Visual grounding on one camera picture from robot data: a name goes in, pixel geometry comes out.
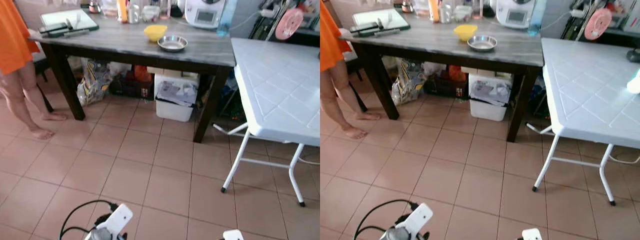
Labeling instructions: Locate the white folding table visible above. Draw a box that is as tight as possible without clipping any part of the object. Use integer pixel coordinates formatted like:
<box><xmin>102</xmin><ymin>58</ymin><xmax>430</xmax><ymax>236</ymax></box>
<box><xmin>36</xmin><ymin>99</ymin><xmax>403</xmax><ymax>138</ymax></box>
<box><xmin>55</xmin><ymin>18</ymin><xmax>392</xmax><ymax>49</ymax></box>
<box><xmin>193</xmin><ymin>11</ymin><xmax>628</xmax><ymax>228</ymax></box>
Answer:
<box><xmin>526</xmin><ymin>37</ymin><xmax>640</xmax><ymax>207</ymax></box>
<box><xmin>212</xmin><ymin>37</ymin><xmax>321</xmax><ymax>207</ymax></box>

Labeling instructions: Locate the person in orange dress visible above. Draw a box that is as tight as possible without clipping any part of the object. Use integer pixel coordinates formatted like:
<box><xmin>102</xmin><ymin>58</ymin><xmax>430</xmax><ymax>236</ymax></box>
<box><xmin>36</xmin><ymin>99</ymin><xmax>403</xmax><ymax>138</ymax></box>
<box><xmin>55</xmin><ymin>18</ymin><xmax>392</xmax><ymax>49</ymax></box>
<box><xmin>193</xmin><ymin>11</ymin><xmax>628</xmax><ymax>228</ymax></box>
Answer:
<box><xmin>0</xmin><ymin>0</ymin><xmax>69</xmax><ymax>141</ymax></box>
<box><xmin>320</xmin><ymin>0</ymin><xmax>382</xmax><ymax>141</ymax></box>

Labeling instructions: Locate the patterned shopping bag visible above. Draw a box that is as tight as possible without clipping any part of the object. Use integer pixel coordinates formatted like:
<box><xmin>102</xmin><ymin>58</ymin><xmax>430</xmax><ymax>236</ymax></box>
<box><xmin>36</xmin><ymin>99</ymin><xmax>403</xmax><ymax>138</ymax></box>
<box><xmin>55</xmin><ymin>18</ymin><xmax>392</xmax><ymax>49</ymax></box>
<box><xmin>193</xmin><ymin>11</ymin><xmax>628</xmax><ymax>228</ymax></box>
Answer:
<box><xmin>390</xmin><ymin>58</ymin><xmax>426</xmax><ymax>106</ymax></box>
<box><xmin>77</xmin><ymin>58</ymin><xmax>114</xmax><ymax>106</ymax></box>

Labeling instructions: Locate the pink round fan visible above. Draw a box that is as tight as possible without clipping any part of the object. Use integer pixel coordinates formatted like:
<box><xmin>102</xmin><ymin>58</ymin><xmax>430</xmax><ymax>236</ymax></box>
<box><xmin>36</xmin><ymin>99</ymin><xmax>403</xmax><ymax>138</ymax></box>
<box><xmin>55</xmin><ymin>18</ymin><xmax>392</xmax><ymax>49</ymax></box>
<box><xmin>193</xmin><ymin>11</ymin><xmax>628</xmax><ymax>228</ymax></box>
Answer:
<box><xmin>274</xmin><ymin>7</ymin><xmax>305</xmax><ymax>41</ymax></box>
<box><xmin>583</xmin><ymin>7</ymin><xmax>614</xmax><ymax>41</ymax></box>

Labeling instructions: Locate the white tray with green rim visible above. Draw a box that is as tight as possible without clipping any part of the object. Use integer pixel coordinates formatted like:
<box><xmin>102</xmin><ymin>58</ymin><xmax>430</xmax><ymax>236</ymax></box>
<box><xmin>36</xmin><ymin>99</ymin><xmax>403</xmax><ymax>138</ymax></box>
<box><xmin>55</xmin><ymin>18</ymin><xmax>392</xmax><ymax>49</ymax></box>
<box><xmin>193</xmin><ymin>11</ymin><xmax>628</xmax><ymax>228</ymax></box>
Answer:
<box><xmin>352</xmin><ymin>8</ymin><xmax>411</xmax><ymax>37</ymax></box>
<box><xmin>40</xmin><ymin>8</ymin><xmax>100</xmax><ymax>37</ymax></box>

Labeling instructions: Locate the dark crate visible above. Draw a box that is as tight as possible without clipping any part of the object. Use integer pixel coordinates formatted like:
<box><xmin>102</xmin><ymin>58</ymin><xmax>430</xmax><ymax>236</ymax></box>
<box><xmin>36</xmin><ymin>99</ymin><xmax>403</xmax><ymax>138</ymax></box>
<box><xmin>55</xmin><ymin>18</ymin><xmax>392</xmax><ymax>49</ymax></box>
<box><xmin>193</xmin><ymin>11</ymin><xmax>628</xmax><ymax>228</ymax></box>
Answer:
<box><xmin>424</xmin><ymin>64</ymin><xmax>470</xmax><ymax>100</ymax></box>
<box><xmin>109</xmin><ymin>64</ymin><xmax>155</xmax><ymax>100</ymax></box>

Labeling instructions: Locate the dark table with marble top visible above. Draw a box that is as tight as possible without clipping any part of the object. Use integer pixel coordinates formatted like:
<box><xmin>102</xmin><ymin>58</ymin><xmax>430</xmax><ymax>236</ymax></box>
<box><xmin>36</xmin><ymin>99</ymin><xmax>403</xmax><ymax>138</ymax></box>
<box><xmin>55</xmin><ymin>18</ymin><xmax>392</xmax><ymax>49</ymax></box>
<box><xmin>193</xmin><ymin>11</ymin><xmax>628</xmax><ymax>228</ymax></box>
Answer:
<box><xmin>27</xmin><ymin>19</ymin><xmax>237</xmax><ymax>144</ymax></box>
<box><xmin>345</xmin><ymin>19</ymin><xmax>545</xmax><ymax>144</ymax></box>

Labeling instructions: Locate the blue water bottle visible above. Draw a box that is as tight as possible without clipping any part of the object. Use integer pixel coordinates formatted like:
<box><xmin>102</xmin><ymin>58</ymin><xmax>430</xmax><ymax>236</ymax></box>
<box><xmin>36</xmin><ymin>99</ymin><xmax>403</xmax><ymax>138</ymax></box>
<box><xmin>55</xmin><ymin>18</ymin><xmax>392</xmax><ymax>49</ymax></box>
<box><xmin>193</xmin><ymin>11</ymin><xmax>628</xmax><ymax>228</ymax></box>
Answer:
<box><xmin>216</xmin><ymin>0</ymin><xmax>239</xmax><ymax>37</ymax></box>
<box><xmin>527</xmin><ymin>0</ymin><xmax>549</xmax><ymax>37</ymax></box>

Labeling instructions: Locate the white storage bin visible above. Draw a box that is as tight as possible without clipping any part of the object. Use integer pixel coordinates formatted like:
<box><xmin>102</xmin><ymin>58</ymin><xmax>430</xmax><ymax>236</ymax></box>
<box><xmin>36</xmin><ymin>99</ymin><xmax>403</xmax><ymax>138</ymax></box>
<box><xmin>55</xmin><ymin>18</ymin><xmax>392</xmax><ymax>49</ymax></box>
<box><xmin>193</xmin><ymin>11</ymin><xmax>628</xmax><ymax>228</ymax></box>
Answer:
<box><xmin>154</xmin><ymin>72</ymin><xmax>200</xmax><ymax>123</ymax></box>
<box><xmin>468</xmin><ymin>72</ymin><xmax>514</xmax><ymax>122</ymax></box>

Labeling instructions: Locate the white kitchen appliance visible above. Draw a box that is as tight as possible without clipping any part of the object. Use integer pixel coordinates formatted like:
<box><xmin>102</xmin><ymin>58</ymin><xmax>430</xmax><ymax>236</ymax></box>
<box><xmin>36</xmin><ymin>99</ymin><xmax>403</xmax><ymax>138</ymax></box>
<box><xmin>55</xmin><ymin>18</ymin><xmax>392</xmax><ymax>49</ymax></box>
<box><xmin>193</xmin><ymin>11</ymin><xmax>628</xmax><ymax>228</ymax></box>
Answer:
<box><xmin>184</xmin><ymin>0</ymin><xmax>226</xmax><ymax>30</ymax></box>
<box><xmin>495</xmin><ymin>0</ymin><xmax>536</xmax><ymax>30</ymax></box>

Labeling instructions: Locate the steel bowl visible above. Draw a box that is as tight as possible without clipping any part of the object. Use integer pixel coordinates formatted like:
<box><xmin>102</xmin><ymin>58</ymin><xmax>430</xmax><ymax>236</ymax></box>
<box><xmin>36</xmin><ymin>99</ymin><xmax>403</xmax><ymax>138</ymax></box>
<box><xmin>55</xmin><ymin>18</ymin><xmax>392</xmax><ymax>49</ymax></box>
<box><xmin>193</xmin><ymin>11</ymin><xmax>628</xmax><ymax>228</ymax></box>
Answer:
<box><xmin>157</xmin><ymin>35</ymin><xmax>189</xmax><ymax>53</ymax></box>
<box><xmin>467</xmin><ymin>35</ymin><xmax>498</xmax><ymax>53</ymax></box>

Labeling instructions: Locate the yellow bowl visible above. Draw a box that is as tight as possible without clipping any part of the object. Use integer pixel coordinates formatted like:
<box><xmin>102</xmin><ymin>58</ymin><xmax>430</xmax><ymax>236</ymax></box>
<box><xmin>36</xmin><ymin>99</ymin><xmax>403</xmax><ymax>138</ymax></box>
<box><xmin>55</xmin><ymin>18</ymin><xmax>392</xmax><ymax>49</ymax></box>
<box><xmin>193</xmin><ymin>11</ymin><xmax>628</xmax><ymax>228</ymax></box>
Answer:
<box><xmin>453</xmin><ymin>24</ymin><xmax>479</xmax><ymax>43</ymax></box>
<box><xmin>143</xmin><ymin>24</ymin><xmax>168</xmax><ymax>43</ymax></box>

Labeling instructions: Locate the clear plastic container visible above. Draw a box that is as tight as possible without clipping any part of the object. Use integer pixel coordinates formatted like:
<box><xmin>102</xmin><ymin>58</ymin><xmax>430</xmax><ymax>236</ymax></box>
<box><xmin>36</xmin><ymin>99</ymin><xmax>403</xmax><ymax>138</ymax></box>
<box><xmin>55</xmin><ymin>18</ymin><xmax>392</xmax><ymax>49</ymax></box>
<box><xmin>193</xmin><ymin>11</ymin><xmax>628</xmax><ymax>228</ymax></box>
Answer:
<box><xmin>453</xmin><ymin>4</ymin><xmax>474</xmax><ymax>23</ymax></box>
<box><xmin>141</xmin><ymin>5</ymin><xmax>162</xmax><ymax>24</ymax></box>

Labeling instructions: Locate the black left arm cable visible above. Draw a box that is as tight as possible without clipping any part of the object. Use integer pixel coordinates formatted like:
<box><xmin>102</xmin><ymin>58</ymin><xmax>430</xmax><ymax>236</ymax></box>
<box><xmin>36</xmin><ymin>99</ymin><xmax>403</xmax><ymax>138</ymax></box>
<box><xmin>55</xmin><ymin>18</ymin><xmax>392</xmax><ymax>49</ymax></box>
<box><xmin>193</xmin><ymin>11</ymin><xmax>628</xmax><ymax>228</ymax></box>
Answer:
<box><xmin>353</xmin><ymin>199</ymin><xmax>420</xmax><ymax>240</ymax></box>
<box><xmin>58</xmin><ymin>199</ymin><xmax>120</xmax><ymax>240</ymax></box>

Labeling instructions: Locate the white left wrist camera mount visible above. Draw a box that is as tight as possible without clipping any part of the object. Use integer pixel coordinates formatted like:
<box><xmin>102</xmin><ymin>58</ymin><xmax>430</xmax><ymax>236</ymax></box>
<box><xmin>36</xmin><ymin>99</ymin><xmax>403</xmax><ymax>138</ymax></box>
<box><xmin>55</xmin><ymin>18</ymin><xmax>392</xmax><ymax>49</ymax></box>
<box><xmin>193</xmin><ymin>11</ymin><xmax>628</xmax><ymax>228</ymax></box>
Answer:
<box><xmin>406</xmin><ymin>202</ymin><xmax>434</xmax><ymax>237</ymax></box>
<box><xmin>97</xmin><ymin>203</ymin><xmax>134</xmax><ymax>237</ymax></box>

